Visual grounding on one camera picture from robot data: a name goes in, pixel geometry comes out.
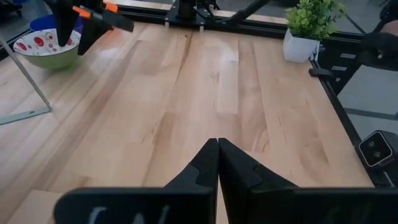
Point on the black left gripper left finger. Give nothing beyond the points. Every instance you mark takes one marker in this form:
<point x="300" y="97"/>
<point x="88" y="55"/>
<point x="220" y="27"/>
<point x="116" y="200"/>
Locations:
<point x="180" y="205"/>

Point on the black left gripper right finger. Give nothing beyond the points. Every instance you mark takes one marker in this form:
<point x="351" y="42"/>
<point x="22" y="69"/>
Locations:
<point x="255" y="202"/>

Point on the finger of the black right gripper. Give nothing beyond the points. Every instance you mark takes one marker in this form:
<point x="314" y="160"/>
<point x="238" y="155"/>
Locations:
<point x="65" y="21"/>
<point x="91" y="31"/>

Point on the blue plastic mini bowl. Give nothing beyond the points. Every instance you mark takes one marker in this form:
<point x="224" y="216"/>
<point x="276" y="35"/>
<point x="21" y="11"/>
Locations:
<point x="43" y="22"/>

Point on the floral white green mini bowl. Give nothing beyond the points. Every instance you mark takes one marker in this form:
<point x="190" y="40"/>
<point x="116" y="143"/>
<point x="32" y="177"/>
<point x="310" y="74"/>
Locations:
<point x="40" y="59"/>

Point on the black table edge clamp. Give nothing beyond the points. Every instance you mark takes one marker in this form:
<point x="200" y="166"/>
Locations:
<point x="320" y="72"/>

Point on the green plant in white pot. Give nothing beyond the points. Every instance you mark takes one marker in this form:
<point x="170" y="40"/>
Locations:
<point x="298" y="49"/>

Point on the black equipment rig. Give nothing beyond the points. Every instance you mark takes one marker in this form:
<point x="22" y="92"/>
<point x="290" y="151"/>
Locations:
<point x="382" y="46"/>

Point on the small black camera box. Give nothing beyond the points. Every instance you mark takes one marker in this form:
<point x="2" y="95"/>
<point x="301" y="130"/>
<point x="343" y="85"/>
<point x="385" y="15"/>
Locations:
<point x="374" y="151"/>

